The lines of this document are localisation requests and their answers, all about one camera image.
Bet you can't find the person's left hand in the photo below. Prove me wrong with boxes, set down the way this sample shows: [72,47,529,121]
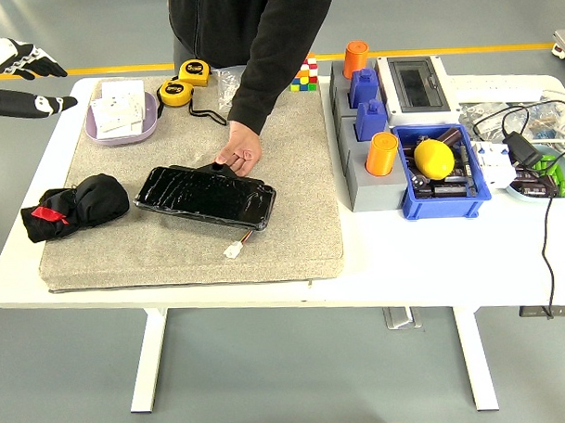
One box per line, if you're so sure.
[212,119,264,179]

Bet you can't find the black glossy panel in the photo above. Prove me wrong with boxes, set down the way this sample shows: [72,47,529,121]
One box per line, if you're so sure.
[132,159,278,236]

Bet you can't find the black rag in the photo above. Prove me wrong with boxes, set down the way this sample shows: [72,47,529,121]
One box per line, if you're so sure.
[19,173,132,244]

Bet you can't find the clear plastic bag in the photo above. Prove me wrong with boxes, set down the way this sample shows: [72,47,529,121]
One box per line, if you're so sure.
[211,66,248,116]

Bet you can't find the yellow tape measure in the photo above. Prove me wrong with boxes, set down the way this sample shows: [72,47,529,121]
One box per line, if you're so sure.
[177,58,212,89]
[155,77,228,130]

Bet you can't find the colourful puzzle cube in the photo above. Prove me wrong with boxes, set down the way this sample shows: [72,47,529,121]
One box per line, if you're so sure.
[289,52,319,94]

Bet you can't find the grey base block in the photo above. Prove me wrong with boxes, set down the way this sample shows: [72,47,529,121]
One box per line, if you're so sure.
[338,113,410,214]
[327,58,387,122]

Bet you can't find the purple tray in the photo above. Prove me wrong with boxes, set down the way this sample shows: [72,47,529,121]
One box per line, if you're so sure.
[83,90,161,147]

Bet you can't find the flat white socket plate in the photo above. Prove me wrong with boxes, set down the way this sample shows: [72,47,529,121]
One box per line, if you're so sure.
[99,79,146,108]
[96,118,145,139]

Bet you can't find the grey-brown mat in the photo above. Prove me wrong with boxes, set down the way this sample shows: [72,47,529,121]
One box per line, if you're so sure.
[31,69,346,293]

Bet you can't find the white socket with raised back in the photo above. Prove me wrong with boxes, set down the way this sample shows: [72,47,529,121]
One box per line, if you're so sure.
[90,92,146,130]

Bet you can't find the person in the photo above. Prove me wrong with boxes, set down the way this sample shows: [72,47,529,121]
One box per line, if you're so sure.
[166,0,340,72]

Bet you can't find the blue block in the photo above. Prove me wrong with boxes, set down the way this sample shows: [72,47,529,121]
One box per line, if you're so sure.
[353,98,391,143]
[348,67,382,110]

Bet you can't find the orange cylinder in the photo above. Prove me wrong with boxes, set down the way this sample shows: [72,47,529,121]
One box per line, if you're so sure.
[341,40,372,81]
[364,132,401,177]

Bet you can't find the white electrical distribution box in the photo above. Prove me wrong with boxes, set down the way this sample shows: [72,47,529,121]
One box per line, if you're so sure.
[375,53,464,128]

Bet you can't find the yellow lemon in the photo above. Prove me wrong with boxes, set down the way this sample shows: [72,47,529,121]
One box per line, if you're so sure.
[413,138,456,180]

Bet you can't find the brown capacitor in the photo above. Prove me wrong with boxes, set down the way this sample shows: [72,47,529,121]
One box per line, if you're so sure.
[515,168,560,199]
[435,126,463,147]

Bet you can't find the blue plastic bin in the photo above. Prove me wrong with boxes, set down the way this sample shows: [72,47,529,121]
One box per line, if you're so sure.
[390,122,494,223]

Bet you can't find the white table leg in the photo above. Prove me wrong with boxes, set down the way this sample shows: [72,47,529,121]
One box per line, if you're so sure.
[126,307,173,415]
[452,304,500,414]

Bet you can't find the clear bags of small parts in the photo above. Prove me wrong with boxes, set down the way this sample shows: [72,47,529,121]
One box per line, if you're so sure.
[458,97,565,146]

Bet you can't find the white circuit breaker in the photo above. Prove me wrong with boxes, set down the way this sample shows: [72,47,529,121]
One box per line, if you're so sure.
[469,138,519,191]

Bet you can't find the white power strip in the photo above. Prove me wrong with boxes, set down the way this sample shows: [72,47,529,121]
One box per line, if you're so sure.
[446,71,546,106]

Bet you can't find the green plastic pieces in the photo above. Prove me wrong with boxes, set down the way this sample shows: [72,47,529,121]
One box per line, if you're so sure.
[533,153,565,199]

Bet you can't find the black table control box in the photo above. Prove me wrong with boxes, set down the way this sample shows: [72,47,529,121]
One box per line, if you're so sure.
[519,304,565,320]

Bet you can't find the white connector with wires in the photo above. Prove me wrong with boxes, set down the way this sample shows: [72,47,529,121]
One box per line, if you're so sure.
[222,229,256,261]

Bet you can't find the grey metal bracket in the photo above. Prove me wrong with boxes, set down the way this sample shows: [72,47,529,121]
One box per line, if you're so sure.
[382,306,423,330]

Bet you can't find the black power adapter with cord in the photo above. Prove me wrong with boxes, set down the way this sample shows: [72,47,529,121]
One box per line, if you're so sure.
[471,98,565,323]

